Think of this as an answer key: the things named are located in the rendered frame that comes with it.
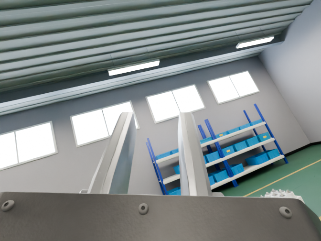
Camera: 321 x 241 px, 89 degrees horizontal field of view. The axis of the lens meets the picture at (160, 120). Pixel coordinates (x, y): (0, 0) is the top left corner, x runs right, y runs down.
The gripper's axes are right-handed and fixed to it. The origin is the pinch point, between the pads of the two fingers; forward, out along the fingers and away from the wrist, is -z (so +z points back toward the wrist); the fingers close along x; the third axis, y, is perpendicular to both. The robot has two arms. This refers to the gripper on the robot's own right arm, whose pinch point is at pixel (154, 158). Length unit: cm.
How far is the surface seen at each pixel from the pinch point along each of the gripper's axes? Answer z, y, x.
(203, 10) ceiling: -438, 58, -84
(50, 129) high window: -321, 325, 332
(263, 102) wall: -508, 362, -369
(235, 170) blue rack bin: -238, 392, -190
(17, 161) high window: -234, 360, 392
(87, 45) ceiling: -356, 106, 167
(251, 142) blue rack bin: -314, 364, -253
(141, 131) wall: -352, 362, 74
